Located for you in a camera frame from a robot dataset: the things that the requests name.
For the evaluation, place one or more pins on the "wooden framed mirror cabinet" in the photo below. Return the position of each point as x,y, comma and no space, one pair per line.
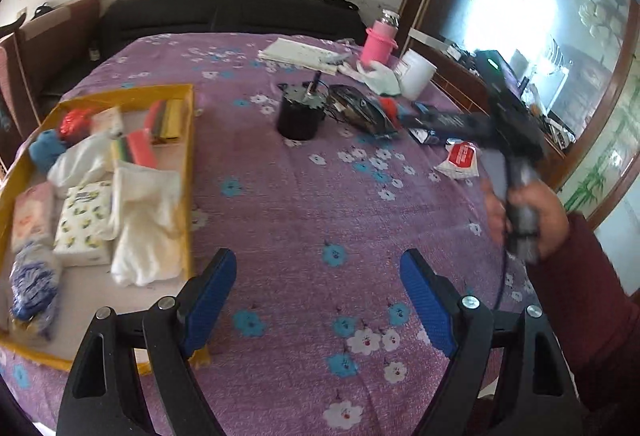
577,62

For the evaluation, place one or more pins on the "maroon sleeve forearm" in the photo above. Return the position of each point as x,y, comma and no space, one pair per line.
597,326

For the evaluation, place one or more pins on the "blue white cigarette box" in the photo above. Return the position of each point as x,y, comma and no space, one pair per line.
430,133

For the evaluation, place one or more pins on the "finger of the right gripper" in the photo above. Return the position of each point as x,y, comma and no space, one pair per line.
424,121

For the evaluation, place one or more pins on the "cream white towel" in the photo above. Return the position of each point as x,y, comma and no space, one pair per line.
145,225

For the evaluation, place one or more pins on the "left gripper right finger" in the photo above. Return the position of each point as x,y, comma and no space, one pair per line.
461,328

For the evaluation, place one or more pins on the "pink rose tissue pack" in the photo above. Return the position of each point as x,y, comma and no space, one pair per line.
32,217

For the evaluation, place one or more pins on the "white green gloves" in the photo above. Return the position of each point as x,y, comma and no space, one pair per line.
379,79

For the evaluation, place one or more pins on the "person's right hand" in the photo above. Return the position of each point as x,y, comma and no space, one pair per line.
553,223

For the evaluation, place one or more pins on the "striped sponge pack near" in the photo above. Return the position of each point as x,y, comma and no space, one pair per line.
135,148

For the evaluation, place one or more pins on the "black snack packet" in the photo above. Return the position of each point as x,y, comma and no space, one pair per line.
348,105

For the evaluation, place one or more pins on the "black cylindrical motor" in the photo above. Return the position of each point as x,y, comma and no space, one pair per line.
302,108

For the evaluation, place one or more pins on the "white tissue pack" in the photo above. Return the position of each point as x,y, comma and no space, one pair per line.
107,122

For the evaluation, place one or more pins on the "purple floral tablecloth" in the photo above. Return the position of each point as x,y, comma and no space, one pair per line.
318,336

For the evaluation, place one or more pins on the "red label tissue pack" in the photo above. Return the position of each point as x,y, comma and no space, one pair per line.
461,161

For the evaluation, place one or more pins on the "yellow cardboard tray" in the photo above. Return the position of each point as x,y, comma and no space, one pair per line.
83,290

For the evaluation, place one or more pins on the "lemon print tissue pack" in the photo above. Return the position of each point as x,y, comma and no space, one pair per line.
81,236

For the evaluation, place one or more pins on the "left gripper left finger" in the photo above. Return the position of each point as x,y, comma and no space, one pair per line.
176,327

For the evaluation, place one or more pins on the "black sofa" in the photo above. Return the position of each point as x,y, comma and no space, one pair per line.
127,20

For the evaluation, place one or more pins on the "blue white patterned bag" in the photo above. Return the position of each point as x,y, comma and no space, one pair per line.
35,281

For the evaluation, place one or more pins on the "blue sock ball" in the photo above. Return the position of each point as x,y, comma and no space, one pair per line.
46,149

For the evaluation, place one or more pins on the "blue red sock bundle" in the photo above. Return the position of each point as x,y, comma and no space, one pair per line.
389,107

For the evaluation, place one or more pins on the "white cloth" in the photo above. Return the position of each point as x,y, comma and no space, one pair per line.
87,161

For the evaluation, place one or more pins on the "pink thermos bottle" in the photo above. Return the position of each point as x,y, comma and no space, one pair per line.
380,42

